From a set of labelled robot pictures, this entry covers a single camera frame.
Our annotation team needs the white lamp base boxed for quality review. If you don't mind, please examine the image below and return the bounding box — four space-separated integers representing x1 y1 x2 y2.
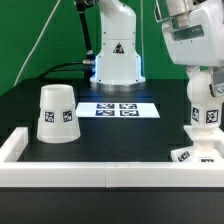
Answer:
170 124 224 163

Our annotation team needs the black hose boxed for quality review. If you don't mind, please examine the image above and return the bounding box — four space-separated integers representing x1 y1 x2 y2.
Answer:
73 0 95 62

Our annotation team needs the black cable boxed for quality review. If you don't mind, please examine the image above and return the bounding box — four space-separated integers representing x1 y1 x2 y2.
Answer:
39 60 94 80

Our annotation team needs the white lamp bulb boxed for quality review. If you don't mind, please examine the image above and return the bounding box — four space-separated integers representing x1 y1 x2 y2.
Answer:
187 71 224 130

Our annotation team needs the white U-shaped fence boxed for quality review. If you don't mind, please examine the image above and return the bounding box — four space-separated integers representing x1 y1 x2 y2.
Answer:
0 127 224 188

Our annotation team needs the white lamp shade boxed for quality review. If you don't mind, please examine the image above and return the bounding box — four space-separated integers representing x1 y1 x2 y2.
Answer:
37 84 81 144

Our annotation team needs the white marker sheet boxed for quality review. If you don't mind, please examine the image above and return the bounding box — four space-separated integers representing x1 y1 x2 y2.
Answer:
76 102 160 119

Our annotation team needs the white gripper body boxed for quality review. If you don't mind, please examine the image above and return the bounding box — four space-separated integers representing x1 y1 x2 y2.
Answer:
162 5 224 67

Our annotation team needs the white cable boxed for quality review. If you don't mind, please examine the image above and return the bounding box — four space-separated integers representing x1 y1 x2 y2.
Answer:
13 0 62 87

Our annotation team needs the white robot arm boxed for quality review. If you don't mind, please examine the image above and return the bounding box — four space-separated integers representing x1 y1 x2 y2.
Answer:
91 0 224 97

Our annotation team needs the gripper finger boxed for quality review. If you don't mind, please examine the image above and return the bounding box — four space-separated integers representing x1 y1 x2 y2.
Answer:
186 66 200 79
210 67 224 97

